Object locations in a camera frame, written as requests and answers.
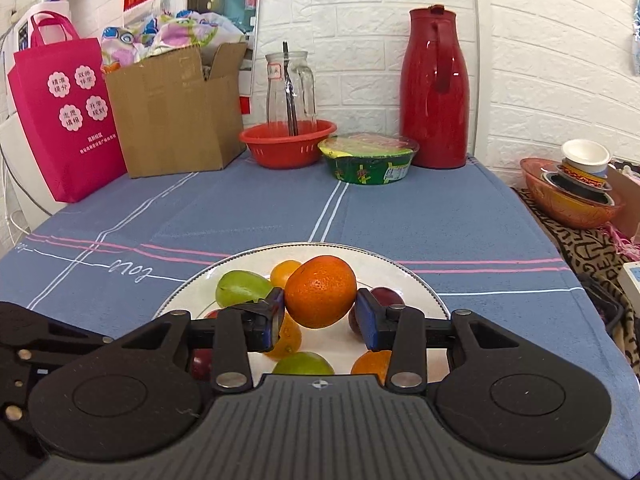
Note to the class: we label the white paper cup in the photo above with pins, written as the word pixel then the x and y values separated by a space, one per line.
pixel 586 155

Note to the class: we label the red plastic basket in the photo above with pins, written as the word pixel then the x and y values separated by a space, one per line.
pixel 272 147

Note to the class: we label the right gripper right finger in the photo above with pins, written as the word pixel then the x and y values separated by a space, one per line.
pixel 406 333

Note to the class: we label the small yellow orange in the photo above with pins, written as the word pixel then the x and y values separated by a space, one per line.
pixel 282 271

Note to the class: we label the white ceramic plate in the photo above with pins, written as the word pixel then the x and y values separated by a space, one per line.
pixel 338 344

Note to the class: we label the small red apple back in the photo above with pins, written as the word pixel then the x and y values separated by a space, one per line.
pixel 201 365

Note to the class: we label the floral cloth in box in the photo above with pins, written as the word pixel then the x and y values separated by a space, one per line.
pixel 161 33

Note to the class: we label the green instant noodle bowl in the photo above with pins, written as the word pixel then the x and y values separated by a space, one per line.
pixel 368 158

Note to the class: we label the large orange front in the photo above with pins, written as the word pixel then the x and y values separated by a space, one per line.
pixel 373 363

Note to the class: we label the blue striped tablecloth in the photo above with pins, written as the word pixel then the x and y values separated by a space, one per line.
pixel 108 263

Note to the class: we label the red thermos jug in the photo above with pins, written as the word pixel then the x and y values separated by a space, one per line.
pixel 434 95

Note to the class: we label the large orange back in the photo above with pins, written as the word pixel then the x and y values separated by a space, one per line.
pixel 320 292

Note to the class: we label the glass pitcher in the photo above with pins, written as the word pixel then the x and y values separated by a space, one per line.
pixel 303 82

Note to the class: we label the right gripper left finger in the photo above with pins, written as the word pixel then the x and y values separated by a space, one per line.
pixel 232 334

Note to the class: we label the black stirrer in pitcher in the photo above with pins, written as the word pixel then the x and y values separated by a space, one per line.
pixel 289 93

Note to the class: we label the pink tote bag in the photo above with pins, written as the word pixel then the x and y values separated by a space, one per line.
pixel 62 101

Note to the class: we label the large orange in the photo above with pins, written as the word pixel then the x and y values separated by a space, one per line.
pixel 373 363
pixel 320 292

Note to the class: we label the patterned brown cloth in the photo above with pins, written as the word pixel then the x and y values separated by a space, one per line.
pixel 596 260

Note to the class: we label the cardboard box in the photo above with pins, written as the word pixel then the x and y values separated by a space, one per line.
pixel 171 118

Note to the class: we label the green fruit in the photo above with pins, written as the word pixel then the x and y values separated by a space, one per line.
pixel 304 363
pixel 239 286

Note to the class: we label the dark plum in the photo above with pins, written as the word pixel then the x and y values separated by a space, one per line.
pixel 385 296

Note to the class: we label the blue paper fan decorations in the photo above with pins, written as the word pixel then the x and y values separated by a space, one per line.
pixel 635 39

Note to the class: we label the white appliance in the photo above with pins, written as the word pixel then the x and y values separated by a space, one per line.
pixel 33 196

